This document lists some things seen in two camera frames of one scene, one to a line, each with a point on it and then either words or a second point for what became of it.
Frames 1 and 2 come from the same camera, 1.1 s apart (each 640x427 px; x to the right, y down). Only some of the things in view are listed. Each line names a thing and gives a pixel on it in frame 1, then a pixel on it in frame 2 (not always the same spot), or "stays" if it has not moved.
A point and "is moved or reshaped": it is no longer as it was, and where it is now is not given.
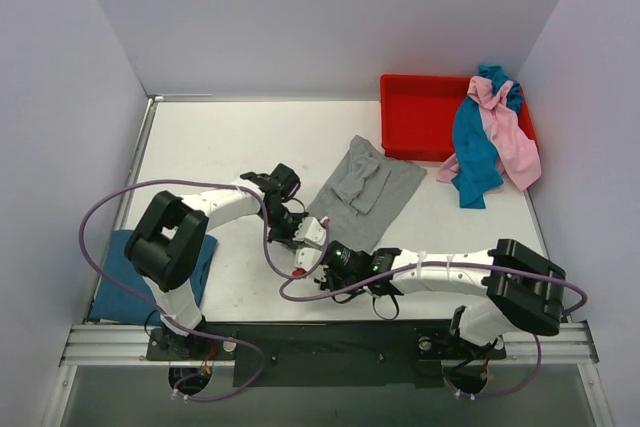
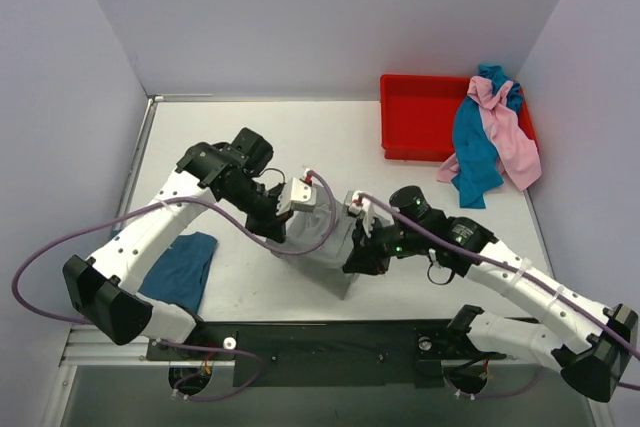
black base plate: x=327 y=354 stays
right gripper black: x=326 y=272 → x=364 y=251
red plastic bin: x=418 y=116 stays
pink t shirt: x=518 y=153 stays
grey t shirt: x=366 y=197 is moved or reshaped
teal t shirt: x=478 y=166 stays
